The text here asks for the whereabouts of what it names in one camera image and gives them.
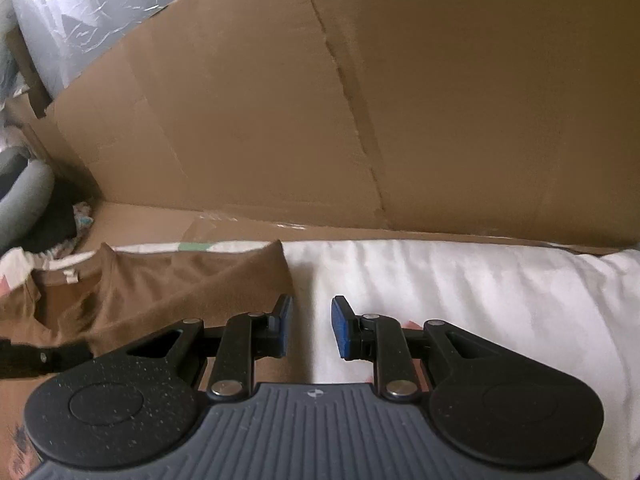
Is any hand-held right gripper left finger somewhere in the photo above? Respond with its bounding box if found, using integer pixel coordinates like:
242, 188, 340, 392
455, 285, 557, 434
127, 294, 293, 401

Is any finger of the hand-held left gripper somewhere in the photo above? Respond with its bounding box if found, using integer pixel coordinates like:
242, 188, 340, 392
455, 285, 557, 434
0, 338, 94, 380

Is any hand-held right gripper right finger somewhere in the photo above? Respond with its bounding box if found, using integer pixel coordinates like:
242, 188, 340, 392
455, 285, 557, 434
330, 296, 501, 402

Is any brown t-shirt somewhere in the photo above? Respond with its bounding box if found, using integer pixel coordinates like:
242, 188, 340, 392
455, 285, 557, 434
0, 240, 313, 466

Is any white bear printed blanket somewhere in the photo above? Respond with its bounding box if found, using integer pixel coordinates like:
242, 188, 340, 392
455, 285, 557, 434
0, 237, 640, 461

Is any black cloth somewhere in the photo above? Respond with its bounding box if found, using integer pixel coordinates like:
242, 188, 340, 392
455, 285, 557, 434
22, 180, 101, 256

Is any grey neck pillow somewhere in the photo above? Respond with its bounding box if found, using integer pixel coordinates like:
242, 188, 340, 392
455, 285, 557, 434
0, 157, 55, 253

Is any brown cardboard sheet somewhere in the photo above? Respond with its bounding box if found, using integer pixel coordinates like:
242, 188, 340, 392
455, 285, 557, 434
5, 0, 640, 256

